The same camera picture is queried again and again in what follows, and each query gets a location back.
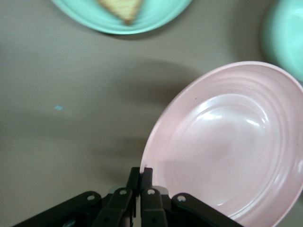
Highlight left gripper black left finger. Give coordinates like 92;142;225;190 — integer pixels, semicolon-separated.
11;167;141;227

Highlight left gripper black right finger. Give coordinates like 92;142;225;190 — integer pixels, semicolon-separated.
139;167;247;227

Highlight pink plate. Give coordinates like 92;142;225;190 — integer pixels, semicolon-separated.
140;61;303;227

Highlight brown table cloth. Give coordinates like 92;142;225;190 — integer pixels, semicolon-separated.
0;0;303;227

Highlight green plate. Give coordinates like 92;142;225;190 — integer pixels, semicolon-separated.
51;0;194;35

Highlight bread slice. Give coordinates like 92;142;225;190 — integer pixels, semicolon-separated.
96;0;144;26

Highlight green bowl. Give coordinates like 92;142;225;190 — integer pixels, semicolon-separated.
259;0;303;82

